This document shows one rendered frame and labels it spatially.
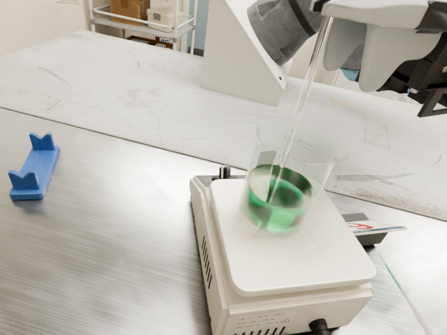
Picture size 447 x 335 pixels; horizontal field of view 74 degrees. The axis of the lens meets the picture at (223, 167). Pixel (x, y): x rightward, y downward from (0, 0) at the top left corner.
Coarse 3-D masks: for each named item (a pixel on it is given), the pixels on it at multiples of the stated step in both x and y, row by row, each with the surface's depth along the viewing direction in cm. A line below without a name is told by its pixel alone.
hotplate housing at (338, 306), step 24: (192, 192) 36; (216, 240) 25; (216, 264) 24; (216, 288) 23; (336, 288) 24; (360, 288) 24; (216, 312) 23; (240, 312) 21; (264, 312) 22; (288, 312) 23; (312, 312) 24; (336, 312) 25
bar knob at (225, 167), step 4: (224, 164) 36; (228, 164) 36; (220, 168) 34; (224, 168) 34; (228, 168) 35; (220, 172) 34; (224, 172) 34; (228, 172) 35; (216, 176) 36; (220, 176) 34; (224, 176) 34; (228, 176) 35; (232, 176) 36; (212, 180) 35
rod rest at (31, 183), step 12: (48, 132) 40; (36, 144) 40; (48, 144) 40; (36, 156) 39; (48, 156) 40; (24, 168) 37; (36, 168) 38; (48, 168) 38; (12, 180) 33; (24, 180) 34; (36, 180) 34; (48, 180) 37; (12, 192) 34; (24, 192) 34; (36, 192) 34
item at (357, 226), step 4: (348, 224) 38; (352, 224) 38; (356, 224) 38; (360, 224) 37; (364, 224) 37; (368, 224) 37; (372, 224) 37; (376, 224) 37; (380, 224) 37; (384, 224) 37; (388, 224) 37; (352, 228) 35; (356, 228) 35; (360, 228) 35; (364, 228) 35; (368, 228) 35; (372, 228) 35; (376, 228) 35
